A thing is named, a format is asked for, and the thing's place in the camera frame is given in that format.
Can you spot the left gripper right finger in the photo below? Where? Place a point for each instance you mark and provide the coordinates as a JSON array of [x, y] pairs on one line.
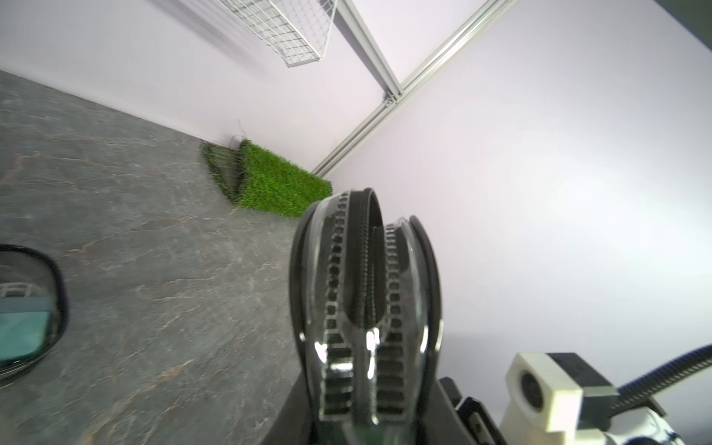
[[441, 424]]

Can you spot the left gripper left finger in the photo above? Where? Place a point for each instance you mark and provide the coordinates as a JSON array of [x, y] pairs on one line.
[[294, 424]]

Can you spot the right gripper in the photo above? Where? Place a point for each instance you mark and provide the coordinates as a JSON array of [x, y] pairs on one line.
[[472, 416]]

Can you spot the teal charger cube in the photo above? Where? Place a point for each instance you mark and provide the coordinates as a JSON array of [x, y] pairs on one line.
[[23, 334]]

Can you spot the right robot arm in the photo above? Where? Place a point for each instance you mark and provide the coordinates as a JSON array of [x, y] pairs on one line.
[[637, 418]]

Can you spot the green artificial grass mat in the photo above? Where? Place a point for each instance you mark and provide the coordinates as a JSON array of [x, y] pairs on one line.
[[254, 178]]

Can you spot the white wire shelf basket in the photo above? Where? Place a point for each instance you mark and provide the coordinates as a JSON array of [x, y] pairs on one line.
[[297, 30]]

